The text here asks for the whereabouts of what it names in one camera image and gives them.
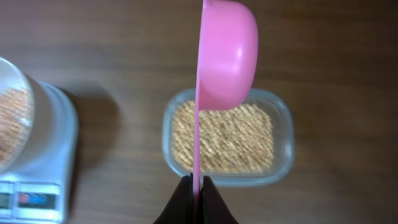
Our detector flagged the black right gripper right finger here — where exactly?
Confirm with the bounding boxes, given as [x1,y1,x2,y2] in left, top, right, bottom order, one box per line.
[198,176,239,224]

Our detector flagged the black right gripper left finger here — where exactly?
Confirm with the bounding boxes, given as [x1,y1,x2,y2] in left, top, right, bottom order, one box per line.
[154,174,193,224]

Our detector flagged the pink measuring scoop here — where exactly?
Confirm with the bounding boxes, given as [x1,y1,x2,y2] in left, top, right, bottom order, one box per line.
[193,0,259,200]

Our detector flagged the white digital kitchen scale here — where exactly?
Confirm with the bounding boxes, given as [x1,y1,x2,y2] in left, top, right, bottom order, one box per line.
[1,81,78,223]

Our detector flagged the white bowl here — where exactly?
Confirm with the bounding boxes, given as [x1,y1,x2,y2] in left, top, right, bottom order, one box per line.
[1,57,53,173]

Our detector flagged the soybeans in white bowl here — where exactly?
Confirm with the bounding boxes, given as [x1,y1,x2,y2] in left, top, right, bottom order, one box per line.
[1,88,32,166]

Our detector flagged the pile of soybeans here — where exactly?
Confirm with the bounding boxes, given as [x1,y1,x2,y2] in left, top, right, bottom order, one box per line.
[172,101,274,174]

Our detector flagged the clear plastic container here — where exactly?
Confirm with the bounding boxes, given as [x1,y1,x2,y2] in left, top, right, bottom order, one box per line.
[162,89,294,187]

